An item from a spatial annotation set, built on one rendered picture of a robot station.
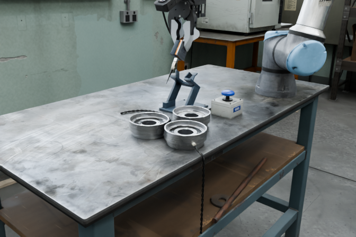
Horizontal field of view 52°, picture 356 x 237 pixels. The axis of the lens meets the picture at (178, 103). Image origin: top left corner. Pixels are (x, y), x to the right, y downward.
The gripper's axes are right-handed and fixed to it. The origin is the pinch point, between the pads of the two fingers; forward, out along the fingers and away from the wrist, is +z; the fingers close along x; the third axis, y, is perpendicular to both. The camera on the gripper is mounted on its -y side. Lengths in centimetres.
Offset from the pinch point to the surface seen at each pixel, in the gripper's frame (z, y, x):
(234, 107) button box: 16.8, 4.9, -16.6
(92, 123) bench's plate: 19.9, -25.6, 10.8
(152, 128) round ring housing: 16.5, -23.6, -10.0
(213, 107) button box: 17.5, 3.1, -10.6
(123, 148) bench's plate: 19.9, -31.8, -7.9
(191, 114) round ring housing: 17.4, -6.8, -9.5
